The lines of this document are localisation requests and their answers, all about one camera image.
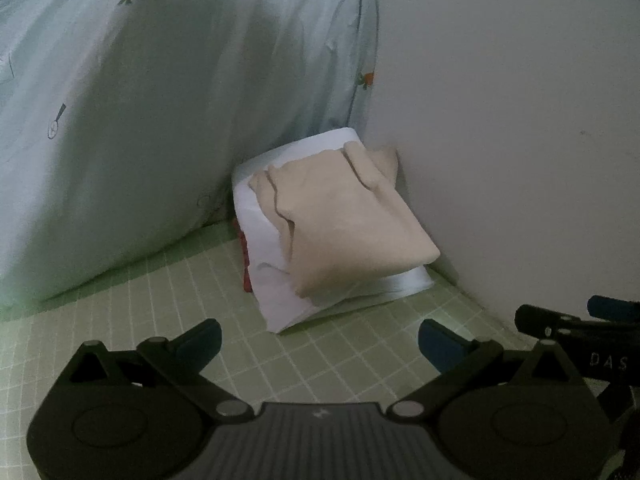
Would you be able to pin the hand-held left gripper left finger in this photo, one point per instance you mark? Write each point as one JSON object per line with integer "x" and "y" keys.
{"x": 201, "y": 343}

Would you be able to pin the beige garment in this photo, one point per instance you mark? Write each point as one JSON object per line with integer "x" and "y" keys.
{"x": 345, "y": 220}

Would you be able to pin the carrot print quilt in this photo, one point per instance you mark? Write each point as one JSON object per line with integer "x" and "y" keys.
{"x": 150, "y": 135}

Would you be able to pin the red garment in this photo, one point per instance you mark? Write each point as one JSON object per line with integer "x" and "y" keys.
{"x": 245, "y": 265}

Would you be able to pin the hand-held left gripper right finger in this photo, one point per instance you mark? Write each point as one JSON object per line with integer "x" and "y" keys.
{"x": 440, "y": 345}

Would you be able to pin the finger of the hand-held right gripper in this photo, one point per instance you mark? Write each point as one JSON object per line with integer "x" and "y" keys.
{"x": 612, "y": 307}
{"x": 537, "y": 317}

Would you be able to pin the green checked bed sheet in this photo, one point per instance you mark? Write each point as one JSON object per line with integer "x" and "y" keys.
{"x": 325, "y": 360}

